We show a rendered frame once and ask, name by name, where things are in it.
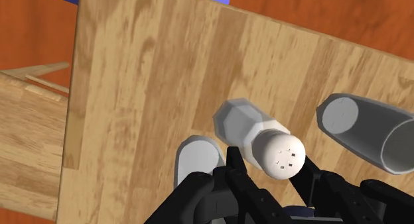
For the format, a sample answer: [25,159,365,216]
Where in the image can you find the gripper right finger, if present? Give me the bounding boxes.
[289,155,414,224]

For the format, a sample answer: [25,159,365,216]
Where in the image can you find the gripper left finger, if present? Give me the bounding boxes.
[143,146,294,224]

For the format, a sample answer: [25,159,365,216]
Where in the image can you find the small grey cup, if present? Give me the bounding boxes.
[174,135,226,190]

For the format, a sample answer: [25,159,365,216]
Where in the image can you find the white salt shaker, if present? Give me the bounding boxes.
[212,98,307,181]

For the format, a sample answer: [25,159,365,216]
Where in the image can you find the large grey cup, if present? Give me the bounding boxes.
[316,93,414,176]

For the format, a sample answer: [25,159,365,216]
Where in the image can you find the wooden table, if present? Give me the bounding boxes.
[55,0,414,224]

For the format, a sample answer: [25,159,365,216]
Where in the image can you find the wooden chair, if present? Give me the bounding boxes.
[0,62,70,221]

